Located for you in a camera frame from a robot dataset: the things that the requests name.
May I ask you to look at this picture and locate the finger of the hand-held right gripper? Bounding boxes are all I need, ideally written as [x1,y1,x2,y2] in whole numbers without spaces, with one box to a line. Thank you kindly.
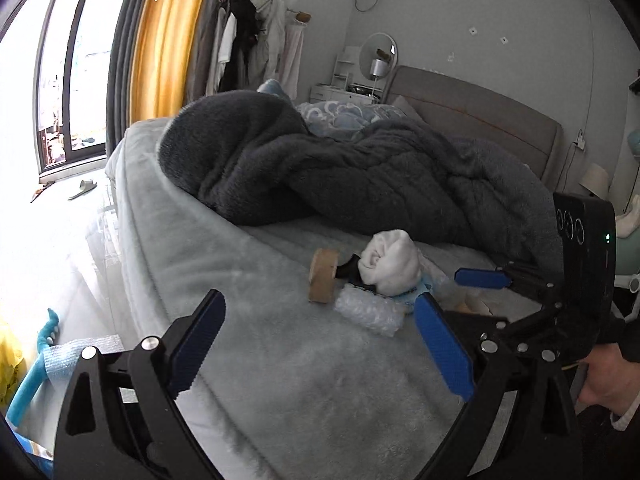
[454,261,562,311]
[444,305,562,355]

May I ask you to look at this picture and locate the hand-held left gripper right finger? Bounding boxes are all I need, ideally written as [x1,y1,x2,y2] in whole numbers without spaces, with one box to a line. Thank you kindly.
[413,292,582,480]

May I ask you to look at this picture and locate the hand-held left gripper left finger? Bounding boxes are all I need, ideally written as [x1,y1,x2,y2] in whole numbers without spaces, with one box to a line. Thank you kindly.
[52,289,227,480]

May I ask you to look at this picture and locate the blue and clear plastic packet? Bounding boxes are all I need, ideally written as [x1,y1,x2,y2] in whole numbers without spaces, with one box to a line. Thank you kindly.
[395,265,452,313]

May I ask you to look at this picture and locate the clear bubble wrap roll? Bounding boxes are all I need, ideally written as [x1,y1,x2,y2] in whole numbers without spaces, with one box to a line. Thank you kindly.
[334,284,407,337]

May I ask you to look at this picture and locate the white cloth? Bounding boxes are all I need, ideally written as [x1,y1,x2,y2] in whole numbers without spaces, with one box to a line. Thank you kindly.
[359,229,426,296]

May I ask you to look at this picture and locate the black plastic piece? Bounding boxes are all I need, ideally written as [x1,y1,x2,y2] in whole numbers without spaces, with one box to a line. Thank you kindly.
[337,255,376,291]

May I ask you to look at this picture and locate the brown tape roll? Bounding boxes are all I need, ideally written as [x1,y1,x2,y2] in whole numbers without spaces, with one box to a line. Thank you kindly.
[307,247,343,306]

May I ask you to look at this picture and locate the person's right hand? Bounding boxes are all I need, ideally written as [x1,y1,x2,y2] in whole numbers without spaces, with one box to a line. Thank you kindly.
[582,344,640,417]

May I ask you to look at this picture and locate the bed with grey sheet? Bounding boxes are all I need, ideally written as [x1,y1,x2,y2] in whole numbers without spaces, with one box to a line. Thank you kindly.
[107,120,566,480]

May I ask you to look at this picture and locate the beige lampshade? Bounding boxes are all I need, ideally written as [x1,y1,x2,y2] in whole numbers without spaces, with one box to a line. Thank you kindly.
[579,162,612,201]

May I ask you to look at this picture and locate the flat bubble wrap piece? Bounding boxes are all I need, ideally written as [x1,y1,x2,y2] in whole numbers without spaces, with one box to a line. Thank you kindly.
[42,337,126,377]

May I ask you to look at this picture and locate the dark grey fleece blanket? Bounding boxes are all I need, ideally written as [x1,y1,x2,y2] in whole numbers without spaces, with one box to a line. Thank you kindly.
[156,91,566,281]

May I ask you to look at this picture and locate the blue dinosaur toy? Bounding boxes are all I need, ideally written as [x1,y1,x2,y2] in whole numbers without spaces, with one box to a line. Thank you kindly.
[4,307,64,430]

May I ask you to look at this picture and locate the grey upholstered headboard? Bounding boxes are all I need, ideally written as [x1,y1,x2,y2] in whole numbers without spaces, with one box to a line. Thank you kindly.
[382,65,563,186]

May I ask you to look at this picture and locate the yellow plastic bag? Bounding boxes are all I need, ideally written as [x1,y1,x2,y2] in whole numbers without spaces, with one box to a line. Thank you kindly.
[0,320,25,412]

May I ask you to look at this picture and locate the grey pillow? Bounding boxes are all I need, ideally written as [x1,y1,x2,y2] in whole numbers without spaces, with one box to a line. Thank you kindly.
[390,95,427,122]

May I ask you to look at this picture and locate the blue cardboard box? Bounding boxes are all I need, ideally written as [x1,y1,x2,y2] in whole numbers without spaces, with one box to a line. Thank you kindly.
[14,429,57,473]

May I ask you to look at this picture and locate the white slipper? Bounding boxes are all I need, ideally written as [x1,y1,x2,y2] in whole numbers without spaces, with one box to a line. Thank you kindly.
[67,179,98,201]

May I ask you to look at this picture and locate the blue patterned quilt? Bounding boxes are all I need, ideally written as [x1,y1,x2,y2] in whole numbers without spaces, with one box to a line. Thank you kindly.
[295,100,426,141]

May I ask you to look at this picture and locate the small dark floor item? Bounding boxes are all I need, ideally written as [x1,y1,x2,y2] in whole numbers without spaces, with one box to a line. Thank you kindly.
[30,181,57,204]

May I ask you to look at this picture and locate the white cylinder table lamp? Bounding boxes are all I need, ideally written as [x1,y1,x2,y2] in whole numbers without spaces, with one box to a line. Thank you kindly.
[369,57,390,98]

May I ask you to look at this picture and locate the white vanity table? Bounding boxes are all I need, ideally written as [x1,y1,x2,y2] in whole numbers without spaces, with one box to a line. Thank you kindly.
[310,82,384,107]

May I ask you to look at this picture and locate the white desktop shelf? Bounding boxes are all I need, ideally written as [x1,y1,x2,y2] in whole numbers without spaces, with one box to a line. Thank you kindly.
[332,46,364,88]

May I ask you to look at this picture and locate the round white mirror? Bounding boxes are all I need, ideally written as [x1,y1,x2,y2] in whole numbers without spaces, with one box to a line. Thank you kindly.
[360,32,400,84]

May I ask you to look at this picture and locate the light blue fleece garment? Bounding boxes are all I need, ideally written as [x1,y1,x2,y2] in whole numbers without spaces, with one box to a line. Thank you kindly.
[257,79,289,99]

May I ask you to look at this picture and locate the sliding glass door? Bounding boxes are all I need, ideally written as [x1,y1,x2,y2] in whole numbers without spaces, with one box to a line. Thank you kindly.
[0,0,138,177]

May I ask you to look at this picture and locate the pale pink hanging pants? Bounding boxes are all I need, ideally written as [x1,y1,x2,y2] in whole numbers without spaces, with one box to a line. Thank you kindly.
[280,20,307,101]

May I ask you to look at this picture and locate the white hanging shirt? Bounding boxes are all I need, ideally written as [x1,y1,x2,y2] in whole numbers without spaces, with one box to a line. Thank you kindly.
[205,7,239,96]

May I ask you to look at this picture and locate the white hanging jacket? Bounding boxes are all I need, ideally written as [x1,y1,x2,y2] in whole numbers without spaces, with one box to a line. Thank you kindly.
[247,0,289,96]

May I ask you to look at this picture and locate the yellow curtain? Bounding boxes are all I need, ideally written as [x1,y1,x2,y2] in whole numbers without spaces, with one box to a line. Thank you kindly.
[129,0,217,126]

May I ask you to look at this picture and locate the black hanging garment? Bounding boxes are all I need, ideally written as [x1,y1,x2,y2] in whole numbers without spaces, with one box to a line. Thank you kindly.
[219,0,264,93]

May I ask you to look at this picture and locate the wall socket with charger cable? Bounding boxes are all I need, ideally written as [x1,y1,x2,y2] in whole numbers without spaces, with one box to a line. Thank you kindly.
[551,129,587,182]

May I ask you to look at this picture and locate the wall clothes rack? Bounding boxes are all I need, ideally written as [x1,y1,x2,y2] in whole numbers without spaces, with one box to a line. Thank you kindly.
[214,0,311,23]

